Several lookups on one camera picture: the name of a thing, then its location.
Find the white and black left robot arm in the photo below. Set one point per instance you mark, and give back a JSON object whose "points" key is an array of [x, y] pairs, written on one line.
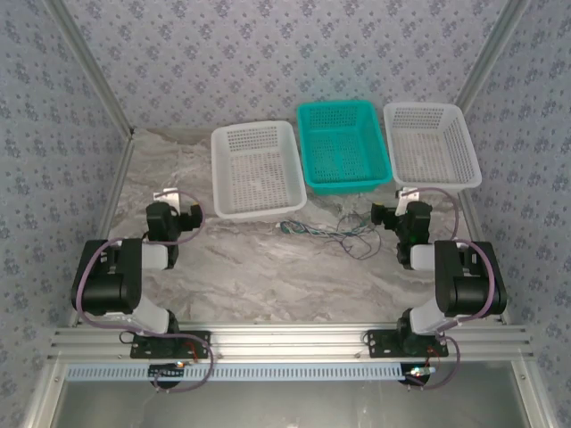
{"points": [[107, 285]]}

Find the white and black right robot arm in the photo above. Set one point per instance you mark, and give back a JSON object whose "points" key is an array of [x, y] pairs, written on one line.
{"points": [[468, 290]]}

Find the white basket with large holes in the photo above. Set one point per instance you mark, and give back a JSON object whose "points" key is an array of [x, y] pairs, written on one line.
{"points": [[432, 183]]}

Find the teal perforated plastic basket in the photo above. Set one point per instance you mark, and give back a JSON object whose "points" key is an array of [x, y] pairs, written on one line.
{"points": [[341, 183]]}

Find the white basket with small holes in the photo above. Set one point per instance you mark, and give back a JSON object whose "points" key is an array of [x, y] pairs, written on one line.
{"points": [[256, 209]]}

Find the small circuit board with LED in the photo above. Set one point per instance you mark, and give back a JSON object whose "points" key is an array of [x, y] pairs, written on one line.
{"points": [[167, 370], [419, 373]]}

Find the aluminium mounting beam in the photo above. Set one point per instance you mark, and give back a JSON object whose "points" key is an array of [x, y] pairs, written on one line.
{"points": [[285, 341]]}

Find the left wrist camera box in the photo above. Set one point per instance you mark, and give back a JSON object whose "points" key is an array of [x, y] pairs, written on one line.
{"points": [[166, 196]]}

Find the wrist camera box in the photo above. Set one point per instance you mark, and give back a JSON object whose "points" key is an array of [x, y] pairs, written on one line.
{"points": [[166, 196], [409, 195]]}

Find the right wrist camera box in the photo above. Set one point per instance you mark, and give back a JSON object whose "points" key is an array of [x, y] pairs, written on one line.
{"points": [[409, 195]]}

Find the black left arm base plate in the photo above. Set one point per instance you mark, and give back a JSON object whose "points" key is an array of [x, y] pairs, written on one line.
{"points": [[196, 345]]}

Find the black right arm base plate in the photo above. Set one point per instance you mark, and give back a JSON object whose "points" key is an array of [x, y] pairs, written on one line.
{"points": [[379, 345]]}

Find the aluminium frame post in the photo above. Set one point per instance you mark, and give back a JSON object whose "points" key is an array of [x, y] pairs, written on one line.
{"points": [[490, 53], [89, 67]]}

